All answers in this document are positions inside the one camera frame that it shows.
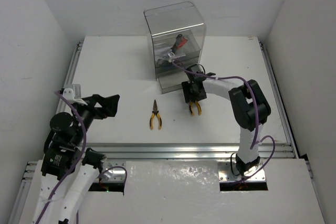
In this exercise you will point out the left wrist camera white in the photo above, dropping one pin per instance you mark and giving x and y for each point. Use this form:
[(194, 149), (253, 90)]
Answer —
[(72, 93)]

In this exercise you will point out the red handle adjustable wrench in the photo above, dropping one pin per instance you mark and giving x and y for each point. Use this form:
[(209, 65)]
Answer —
[(179, 43)]

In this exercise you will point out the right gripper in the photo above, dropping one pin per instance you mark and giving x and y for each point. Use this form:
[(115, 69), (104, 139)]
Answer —
[(189, 96)]

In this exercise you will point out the aluminium frame rail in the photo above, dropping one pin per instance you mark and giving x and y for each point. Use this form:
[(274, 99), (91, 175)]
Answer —
[(121, 152)]

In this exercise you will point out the smoky top tray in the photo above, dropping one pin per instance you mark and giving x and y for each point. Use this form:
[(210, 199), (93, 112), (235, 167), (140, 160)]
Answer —
[(184, 45)]

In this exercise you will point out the yellow long-nose pliers left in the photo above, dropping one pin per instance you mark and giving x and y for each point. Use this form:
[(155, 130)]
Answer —
[(155, 114)]

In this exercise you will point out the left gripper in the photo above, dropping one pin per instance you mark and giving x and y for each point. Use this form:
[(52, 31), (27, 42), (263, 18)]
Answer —
[(95, 107)]

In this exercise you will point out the clear acrylic box cover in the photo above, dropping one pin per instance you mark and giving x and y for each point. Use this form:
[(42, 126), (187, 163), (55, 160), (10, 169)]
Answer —
[(174, 31)]

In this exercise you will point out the black handle adjustable wrench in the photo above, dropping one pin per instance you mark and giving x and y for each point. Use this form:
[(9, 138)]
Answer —
[(163, 58)]

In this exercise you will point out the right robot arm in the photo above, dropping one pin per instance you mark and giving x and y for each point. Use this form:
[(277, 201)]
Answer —
[(249, 105)]

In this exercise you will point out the red clear screwdriver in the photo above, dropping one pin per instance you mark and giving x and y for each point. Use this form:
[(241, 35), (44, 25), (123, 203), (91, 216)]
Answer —
[(167, 67)]

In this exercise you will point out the smoky tray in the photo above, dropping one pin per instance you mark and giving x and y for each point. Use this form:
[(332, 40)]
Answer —
[(181, 61), (184, 45), (171, 82)]

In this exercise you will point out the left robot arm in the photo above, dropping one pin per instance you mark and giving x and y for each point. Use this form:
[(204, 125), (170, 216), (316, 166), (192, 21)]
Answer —
[(69, 168)]

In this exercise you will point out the smoky bottom tray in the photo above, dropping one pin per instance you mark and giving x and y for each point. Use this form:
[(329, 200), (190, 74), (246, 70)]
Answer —
[(171, 82)]

